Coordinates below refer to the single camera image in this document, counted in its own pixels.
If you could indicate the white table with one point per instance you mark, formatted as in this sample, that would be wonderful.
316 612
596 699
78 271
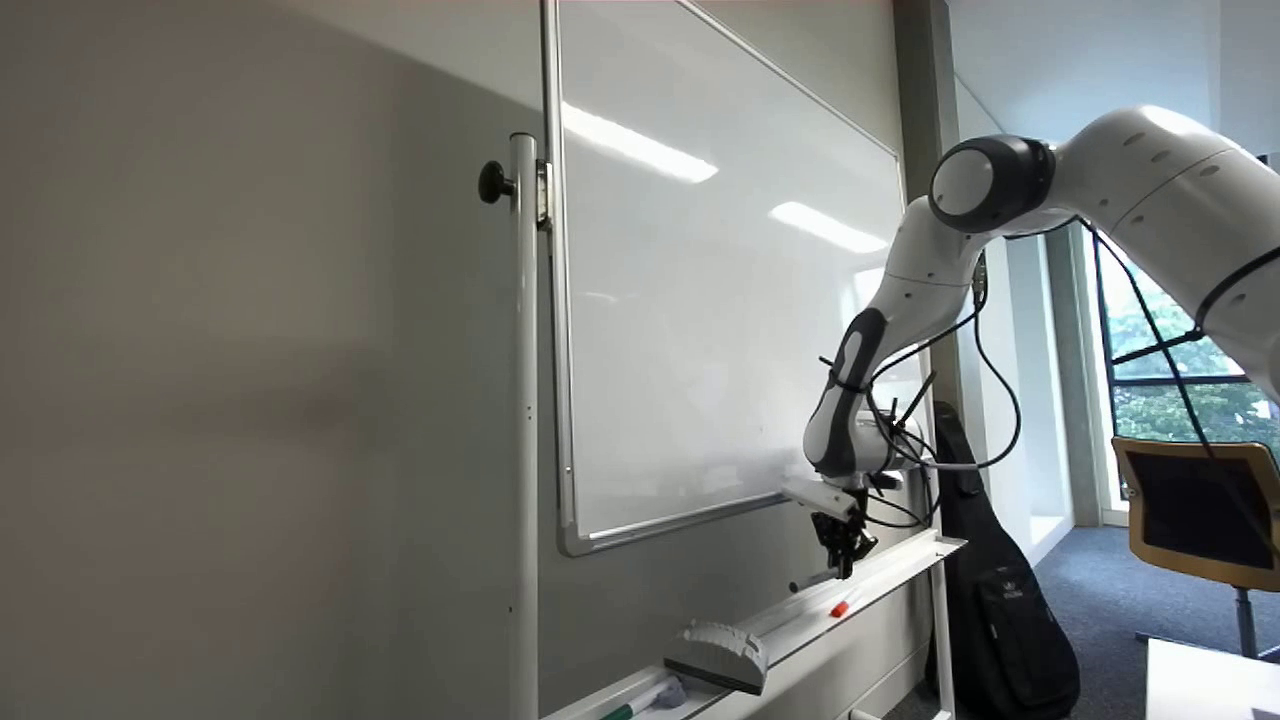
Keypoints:
1212 683

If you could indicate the white marker tray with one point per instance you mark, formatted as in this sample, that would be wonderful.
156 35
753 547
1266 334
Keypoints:
803 627

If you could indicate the red whiteboard marker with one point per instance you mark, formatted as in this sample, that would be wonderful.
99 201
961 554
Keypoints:
837 611

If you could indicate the black stand knob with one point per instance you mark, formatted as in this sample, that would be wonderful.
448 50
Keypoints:
493 183

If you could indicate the wooden framed chair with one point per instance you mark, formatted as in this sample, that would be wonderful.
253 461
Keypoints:
1203 514

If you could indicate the grey whiteboard eraser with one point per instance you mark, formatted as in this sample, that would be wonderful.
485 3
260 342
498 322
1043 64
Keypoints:
715 657

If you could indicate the green whiteboard marker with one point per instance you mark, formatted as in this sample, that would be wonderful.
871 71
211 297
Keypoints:
809 583

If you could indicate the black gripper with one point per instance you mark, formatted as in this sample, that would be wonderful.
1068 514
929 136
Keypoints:
844 523

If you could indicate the window with green trees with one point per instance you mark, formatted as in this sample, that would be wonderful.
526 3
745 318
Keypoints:
1203 401

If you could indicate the black guitar bag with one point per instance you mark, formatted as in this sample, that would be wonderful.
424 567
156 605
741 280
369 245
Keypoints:
1004 612

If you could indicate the white whiteboard stand post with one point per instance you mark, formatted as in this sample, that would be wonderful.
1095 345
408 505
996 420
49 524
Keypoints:
526 401
940 643

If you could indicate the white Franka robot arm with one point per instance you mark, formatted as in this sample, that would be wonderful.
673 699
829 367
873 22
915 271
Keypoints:
1175 187

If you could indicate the large whiteboard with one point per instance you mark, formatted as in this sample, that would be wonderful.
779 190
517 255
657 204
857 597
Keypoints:
695 334

